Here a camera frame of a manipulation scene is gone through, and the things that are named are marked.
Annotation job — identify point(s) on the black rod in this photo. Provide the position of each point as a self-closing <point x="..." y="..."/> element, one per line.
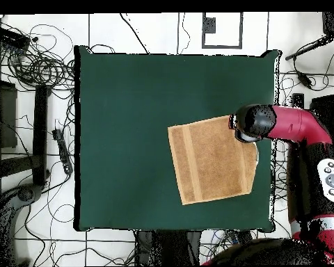
<point x="309" y="47"/>

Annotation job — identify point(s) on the dark square frame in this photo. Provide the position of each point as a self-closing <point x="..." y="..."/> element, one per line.
<point x="222" y="46"/>

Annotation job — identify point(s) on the black electronics box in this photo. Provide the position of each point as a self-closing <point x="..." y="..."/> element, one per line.
<point x="11" y="37"/>

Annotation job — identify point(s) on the tan terry towel white label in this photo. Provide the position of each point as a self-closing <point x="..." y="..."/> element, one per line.
<point x="211" y="161"/>

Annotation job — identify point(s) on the black swivel chair base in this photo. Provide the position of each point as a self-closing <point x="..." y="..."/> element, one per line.
<point x="25" y="193"/>

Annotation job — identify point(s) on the black metal stand foot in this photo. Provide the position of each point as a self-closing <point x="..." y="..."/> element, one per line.
<point x="297" y="99"/>
<point x="40" y="133"/>

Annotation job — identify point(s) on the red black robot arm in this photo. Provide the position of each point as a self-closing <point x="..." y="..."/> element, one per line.
<point x="295" y="125"/>

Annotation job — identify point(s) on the black power adapter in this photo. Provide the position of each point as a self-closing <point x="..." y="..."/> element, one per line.
<point x="304" y="80"/>

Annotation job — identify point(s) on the slim black power strip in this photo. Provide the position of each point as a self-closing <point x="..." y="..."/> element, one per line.
<point x="62" y="151"/>

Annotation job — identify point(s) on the dark flat panel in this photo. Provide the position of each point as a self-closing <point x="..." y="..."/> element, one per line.
<point x="327" y="104"/>
<point x="5" y="116"/>

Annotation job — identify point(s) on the dark green table cloth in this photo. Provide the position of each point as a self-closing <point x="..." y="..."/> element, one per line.
<point x="128" y="139"/>

